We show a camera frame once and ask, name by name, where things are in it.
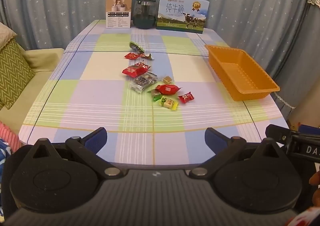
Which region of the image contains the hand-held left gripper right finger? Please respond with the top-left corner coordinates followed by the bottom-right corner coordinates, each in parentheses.
top-left (190, 128), bottom-right (283, 179)

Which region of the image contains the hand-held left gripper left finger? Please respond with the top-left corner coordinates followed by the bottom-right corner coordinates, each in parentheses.
top-left (27, 127), bottom-right (123, 179)

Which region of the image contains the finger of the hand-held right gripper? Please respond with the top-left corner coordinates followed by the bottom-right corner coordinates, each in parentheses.
top-left (265, 124), bottom-right (293, 145)
top-left (299, 125), bottom-right (320, 134)

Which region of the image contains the yellow green candy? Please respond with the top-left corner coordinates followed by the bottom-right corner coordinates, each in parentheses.
top-left (159, 96), bottom-right (179, 110)

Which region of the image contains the orange plastic tray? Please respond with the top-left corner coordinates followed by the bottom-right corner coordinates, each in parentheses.
top-left (204, 44), bottom-right (280, 102)

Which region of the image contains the large red candy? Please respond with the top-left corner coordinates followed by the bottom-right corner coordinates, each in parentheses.
top-left (155, 84), bottom-right (182, 95)
top-left (122, 65), bottom-right (143, 78)

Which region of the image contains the clear packet dark snack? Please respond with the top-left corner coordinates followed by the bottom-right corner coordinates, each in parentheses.
top-left (129, 72), bottom-right (158, 94)

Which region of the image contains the green stick snack packet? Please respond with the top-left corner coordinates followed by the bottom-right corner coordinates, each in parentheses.
top-left (129, 42), bottom-right (145, 53)

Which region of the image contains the person's right hand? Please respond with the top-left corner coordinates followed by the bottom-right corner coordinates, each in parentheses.
top-left (309, 173), bottom-right (320, 206)

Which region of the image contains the checked tablecloth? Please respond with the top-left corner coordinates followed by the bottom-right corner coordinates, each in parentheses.
top-left (19, 19), bottom-right (290, 166)

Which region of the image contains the red white printed clothing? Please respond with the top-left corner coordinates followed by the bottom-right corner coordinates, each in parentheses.
top-left (287, 206), bottom-right (320, 226)

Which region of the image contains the blue lace-trimmed cover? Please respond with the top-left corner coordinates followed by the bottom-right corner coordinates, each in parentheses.
top-left (271, 0), bottom-right (320, 110)

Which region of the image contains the pink cloth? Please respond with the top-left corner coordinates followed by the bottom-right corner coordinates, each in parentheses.
top-left (0, 121), bottom-right (23, 153)

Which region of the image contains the beige sofa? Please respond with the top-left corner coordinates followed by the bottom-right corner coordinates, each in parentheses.
top-left (0, 48), bottom-right (65, 146)

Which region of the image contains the blue printed cloth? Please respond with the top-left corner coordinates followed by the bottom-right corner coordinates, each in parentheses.
top-left (0, 138), bottom-right (12, 166)

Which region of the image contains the green zigzag pillow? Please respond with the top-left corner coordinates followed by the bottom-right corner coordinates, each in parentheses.
top-left (0, 39), bottom-right (36, 110)

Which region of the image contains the blue milk carton box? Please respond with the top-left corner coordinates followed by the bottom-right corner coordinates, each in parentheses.
top-left (156, 0), bottom-right (210, 34)

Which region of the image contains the dark green glass jar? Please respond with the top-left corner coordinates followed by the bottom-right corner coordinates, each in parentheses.
top-left (132, 0), bottom-right (157, 29)

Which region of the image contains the white product box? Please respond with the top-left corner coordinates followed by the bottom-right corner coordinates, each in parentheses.
top-left (105, 0), bottom-right (132, 29)

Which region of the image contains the blue star curtain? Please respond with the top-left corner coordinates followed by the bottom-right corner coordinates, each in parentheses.
top-left (0, 0), bottom-right (320, 106)

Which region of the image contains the beige fuzzy cushion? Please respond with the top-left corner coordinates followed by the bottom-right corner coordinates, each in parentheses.
top-left (0, 22), bottom-right (17, 50)

